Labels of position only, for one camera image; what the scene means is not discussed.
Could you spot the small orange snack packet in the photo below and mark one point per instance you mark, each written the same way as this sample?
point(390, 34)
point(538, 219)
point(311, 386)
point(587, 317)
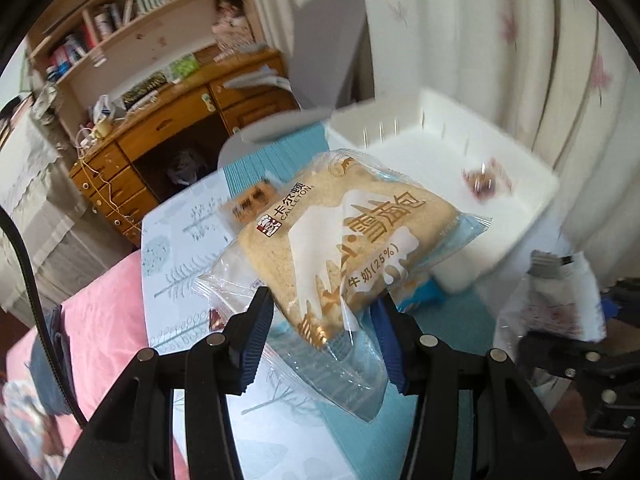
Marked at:
point(250, 205)

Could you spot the floral white curtain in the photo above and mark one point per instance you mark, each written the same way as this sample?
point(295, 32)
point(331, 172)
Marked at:
point(475, 25)

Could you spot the wooden desk with drawers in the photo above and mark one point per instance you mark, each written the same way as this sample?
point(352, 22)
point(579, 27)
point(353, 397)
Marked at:
point(165, 120)

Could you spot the white plastic bag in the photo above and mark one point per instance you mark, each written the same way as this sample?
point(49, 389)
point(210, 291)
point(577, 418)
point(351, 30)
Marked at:
point(106, 109)

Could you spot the white plastic box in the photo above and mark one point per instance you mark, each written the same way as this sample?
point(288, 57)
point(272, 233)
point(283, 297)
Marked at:
point(425, 160)

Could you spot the printed leaf tablecloth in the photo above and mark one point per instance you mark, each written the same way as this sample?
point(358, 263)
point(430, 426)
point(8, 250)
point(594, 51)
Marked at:
point(180, 240)

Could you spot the wooden bookshelf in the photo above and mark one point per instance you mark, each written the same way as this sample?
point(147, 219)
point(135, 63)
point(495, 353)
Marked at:
point(140, 15)

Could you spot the bread packet with white print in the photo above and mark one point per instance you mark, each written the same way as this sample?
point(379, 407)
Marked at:
point(320, 240)

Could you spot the white lace cloth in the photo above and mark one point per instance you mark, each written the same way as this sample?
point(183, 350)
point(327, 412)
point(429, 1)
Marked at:
point(30, 170)

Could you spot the pink blanket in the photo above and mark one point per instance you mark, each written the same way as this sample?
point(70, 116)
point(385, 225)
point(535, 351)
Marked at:
point(105, 320)

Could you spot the grey chair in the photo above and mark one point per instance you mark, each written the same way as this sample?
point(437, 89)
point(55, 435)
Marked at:
point(325, 35)

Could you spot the white foil snack packet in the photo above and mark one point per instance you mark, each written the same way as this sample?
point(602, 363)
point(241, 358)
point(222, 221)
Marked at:
point(555, 295)

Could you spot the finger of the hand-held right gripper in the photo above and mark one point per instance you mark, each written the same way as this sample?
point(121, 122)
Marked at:
point(555, 357)
point(622, 297)

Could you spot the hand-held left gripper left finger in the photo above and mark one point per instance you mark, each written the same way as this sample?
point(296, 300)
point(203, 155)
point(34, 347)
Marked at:
point(254, 347)

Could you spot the blue denim cloth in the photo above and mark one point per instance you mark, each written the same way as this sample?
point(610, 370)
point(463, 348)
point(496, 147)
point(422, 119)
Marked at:
point(50, 365)

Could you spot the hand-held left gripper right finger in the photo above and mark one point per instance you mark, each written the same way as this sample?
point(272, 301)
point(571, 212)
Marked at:
point(388, 342)

